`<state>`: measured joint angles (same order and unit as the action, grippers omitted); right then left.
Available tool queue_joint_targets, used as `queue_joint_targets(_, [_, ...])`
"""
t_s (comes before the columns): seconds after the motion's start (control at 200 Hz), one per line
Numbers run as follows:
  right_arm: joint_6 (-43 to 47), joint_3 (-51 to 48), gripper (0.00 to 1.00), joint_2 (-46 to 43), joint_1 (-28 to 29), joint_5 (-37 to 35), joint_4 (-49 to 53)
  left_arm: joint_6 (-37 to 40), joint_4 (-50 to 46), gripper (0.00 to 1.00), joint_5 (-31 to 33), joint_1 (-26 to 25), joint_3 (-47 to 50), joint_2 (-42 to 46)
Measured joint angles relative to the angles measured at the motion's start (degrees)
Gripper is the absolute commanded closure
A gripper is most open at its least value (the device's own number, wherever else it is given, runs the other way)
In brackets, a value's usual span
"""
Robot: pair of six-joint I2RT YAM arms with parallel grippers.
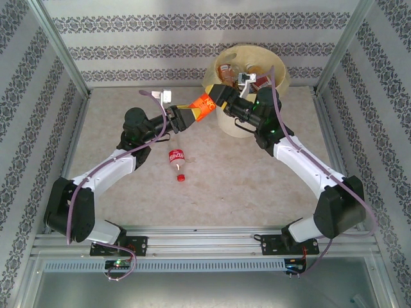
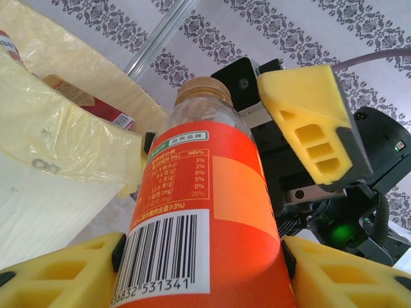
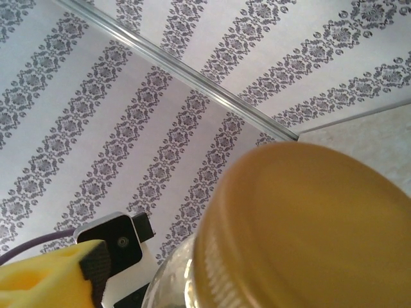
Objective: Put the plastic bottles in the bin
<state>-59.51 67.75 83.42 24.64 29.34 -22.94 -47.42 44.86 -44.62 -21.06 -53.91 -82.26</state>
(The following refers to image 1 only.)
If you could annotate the orange NFC juice bottle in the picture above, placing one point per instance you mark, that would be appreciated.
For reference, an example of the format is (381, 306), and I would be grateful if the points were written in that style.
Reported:
(204, 107)

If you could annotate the left circuit board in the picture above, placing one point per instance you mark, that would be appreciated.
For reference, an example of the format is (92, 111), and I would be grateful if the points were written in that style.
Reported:
(117, 264)

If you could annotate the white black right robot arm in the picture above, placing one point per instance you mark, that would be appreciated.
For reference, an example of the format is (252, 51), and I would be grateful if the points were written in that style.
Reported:
(305, 167)

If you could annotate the red label cola bottle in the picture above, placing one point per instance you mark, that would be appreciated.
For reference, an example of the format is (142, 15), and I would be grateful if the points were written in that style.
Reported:
(176, 157)

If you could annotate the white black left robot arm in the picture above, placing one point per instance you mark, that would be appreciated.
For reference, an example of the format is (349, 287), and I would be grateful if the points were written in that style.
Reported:
(106, 170)

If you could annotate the aluminium right side rail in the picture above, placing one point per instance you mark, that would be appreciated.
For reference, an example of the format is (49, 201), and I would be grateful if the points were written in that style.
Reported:
(330, 128)

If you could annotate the aluminium right frame post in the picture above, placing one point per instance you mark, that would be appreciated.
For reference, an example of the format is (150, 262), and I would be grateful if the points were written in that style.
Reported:
(343, 51)

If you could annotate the aluminium left side rail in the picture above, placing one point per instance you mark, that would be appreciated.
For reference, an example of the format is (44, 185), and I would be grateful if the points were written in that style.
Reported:
(77, 128)

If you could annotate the right circuit board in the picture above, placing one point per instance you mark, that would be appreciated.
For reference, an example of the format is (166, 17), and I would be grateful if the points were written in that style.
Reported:
(293, 266)

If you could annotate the circuit board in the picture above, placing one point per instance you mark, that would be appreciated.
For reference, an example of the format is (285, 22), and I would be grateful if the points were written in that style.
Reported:
(117, 264)
(293, 266)

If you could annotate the aluminium frame post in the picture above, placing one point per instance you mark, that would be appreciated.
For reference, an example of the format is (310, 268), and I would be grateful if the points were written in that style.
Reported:
(343, 51)
(62, 51)

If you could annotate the aluminium left frame post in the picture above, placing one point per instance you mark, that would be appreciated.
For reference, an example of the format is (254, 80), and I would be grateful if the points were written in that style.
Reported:
(62, 51)

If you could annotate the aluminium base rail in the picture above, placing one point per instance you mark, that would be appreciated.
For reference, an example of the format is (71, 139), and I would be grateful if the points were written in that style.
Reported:
(199, 239)

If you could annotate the white plastic bin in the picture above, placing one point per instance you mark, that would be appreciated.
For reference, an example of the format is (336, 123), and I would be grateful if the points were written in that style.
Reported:
(228, 125)

